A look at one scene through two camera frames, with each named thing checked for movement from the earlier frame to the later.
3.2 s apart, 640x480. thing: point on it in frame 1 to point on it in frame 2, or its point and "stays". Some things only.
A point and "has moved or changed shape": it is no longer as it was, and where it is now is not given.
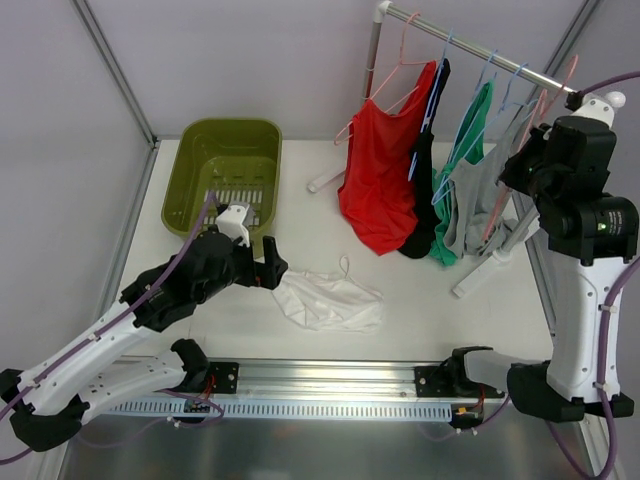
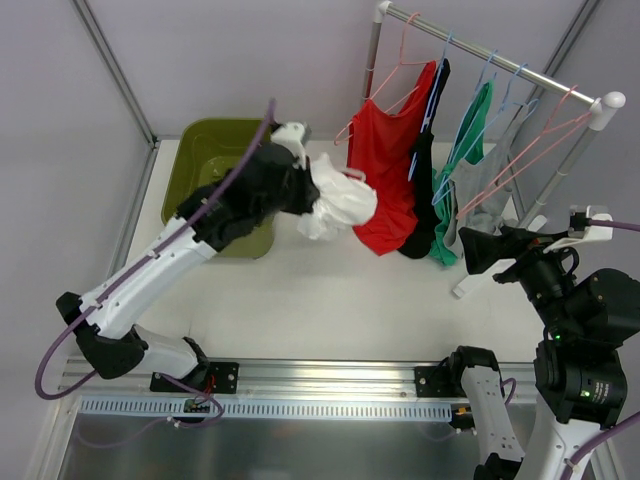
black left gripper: [261, 270] to [298, 181]
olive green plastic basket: [241, 159] stays
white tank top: [329, 302] to [342, 201]
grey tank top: [476, 200] stays
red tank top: [376, 192] stays
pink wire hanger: [528, 131] has moved or changed shape
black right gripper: [516, 170] to [507, 255]
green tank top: [468, 145] stays
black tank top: [424, 181] stays
